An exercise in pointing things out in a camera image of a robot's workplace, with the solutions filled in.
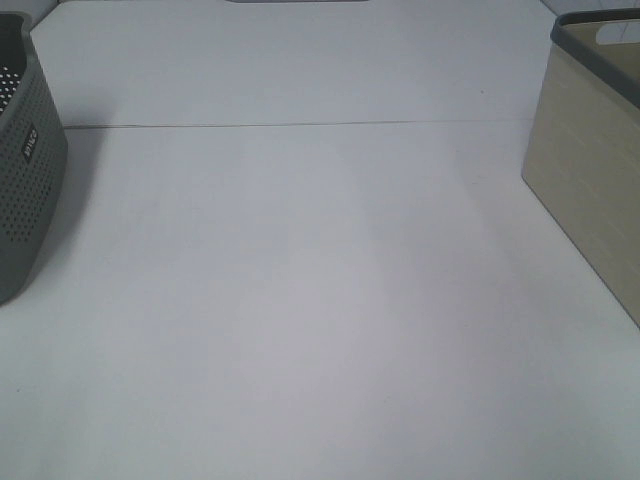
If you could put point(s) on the beige basket with grey rim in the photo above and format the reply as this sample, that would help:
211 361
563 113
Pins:
582 158

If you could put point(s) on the grey perforated plastic basket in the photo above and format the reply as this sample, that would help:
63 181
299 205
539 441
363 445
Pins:
34 152

